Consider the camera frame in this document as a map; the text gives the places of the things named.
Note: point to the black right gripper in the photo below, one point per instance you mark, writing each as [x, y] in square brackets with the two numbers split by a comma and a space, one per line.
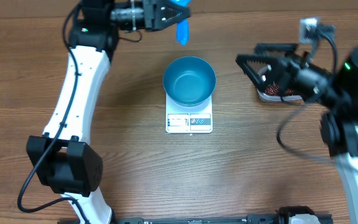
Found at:
[284, 66]

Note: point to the blue plastic measuring scoop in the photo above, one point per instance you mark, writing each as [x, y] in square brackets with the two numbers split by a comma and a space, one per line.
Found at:
[183, 31]

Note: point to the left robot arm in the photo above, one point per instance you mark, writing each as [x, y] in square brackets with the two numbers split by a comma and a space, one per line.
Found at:
[62, 157]

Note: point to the white digital kitchen scale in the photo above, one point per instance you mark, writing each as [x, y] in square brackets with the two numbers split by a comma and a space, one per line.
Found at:
[189, 120]

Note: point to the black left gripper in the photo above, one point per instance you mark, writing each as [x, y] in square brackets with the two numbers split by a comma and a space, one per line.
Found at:
[160, 14]

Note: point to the red beans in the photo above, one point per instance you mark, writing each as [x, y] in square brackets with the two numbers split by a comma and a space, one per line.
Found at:
[274, 90]

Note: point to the clear plastic food container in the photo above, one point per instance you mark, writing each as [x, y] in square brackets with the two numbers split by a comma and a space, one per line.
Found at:
[277, 99]

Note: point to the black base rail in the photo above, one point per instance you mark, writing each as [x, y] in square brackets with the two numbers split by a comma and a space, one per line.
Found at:
[284, 215]

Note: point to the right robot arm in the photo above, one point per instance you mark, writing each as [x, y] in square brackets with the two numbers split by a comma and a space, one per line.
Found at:
[337, 91]

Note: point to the teal metal bowl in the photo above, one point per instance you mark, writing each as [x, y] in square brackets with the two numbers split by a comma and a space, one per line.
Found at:
[189, 81]

